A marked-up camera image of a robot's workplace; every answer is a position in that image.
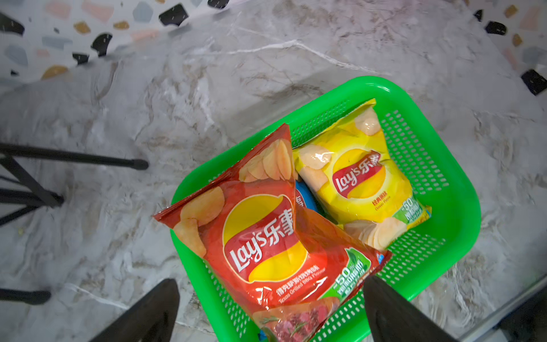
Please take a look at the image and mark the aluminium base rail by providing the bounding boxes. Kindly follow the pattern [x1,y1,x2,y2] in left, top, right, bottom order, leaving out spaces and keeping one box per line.
[458,276,546,341]

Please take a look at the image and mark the red Lay's chips bag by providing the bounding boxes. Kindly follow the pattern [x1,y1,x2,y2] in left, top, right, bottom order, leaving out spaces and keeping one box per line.
[155,124,391,341]

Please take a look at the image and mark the yellow Lay's chips bag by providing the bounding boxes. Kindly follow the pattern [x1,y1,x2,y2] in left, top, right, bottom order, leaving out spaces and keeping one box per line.
[293,99,431,250]

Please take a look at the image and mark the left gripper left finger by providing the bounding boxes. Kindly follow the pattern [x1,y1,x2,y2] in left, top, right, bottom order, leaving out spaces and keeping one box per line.
[93,279,180,341]

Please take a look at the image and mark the blue Lay's chips bag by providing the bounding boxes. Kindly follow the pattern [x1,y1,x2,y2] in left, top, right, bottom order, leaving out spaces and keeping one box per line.
[295,180,319,212]

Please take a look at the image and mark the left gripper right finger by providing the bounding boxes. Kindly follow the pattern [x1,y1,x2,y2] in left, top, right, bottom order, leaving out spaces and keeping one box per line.
[363,276,456,342]

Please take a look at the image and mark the black perforated music stand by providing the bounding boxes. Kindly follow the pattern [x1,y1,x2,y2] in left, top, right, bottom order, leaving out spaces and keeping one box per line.
[0,142,150,306]

